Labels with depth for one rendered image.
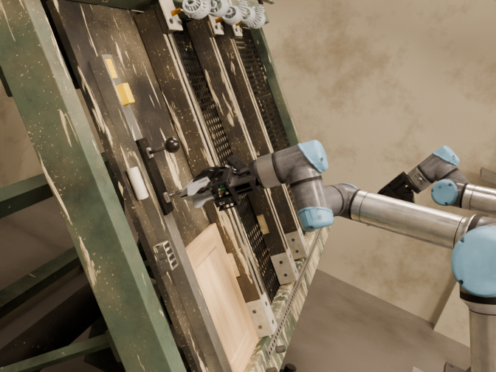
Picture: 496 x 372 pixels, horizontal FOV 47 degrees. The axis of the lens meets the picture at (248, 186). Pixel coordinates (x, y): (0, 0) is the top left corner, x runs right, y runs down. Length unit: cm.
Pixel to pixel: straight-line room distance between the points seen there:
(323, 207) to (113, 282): 48
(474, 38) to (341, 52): 97
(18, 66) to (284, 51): 367
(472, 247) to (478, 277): 5
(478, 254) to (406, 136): 354
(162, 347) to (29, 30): 71
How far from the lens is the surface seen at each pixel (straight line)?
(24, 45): 127
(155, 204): 146
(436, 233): 128
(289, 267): 230
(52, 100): 124
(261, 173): 129
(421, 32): 458
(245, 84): 248
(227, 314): 173
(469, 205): 175
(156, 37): 180
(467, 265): 110
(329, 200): 129
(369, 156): 465
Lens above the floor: 187
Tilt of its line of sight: 17 degrees down
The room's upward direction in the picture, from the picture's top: 19 degrees clockwise
